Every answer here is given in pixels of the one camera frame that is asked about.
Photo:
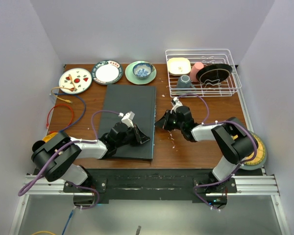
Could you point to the light green plate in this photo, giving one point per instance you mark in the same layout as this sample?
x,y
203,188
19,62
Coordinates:
x,y
135,80

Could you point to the black network switch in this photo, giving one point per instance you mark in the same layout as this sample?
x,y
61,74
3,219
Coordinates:
x,y
121,99

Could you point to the blue white patterned bowl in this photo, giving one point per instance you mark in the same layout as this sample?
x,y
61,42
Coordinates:
x,y
142,70

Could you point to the grey mug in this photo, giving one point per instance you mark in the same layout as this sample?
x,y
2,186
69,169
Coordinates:
x,y
184,84

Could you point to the white strawberry pattern plate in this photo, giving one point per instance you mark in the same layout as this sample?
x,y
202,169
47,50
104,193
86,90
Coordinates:
x,y
75,81

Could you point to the black round plate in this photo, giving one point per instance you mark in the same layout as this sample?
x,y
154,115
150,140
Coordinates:
x,y
214,74

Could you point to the white plate dark green rim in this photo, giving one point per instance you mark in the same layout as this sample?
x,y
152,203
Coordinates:
x,y
107,72

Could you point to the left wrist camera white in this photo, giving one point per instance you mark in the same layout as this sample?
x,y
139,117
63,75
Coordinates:
x,y
128,119

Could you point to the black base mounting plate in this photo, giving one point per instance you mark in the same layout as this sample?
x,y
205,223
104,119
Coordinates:
x,y
159,184

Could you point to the grey plate with yellow mat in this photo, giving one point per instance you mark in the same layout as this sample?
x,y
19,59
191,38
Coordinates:
x,y
260,158

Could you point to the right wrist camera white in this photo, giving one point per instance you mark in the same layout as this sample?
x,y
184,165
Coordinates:
x,y
176,103

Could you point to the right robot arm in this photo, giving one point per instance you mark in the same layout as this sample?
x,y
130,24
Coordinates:
x,y
235,142

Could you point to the white wire dish rack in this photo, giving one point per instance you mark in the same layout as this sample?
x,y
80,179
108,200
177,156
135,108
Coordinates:
x,y
207,57

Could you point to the pink cup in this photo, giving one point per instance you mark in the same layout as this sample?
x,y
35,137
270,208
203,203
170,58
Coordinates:
x,y
195,69

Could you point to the yellow scalloped plate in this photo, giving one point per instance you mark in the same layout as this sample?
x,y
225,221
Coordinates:
x,y
49,136

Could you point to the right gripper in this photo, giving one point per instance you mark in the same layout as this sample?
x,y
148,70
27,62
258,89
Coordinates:
x,y
164,122

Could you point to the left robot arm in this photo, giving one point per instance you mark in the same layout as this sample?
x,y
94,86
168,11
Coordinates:
x,y
55,158

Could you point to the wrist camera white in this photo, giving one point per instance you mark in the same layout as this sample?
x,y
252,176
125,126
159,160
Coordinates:
x,y
128,119
176,103

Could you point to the black cup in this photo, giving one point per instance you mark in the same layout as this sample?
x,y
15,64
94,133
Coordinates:
x,y
37,145

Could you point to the cream square plate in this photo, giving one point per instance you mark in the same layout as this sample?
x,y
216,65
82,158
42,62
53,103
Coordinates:
x,y
178,66

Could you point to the aluminium frame rail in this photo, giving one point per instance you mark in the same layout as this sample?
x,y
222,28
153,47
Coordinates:
x,y
255,209

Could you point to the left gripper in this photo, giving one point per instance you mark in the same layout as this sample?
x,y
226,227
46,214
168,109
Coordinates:
x,y
139,137

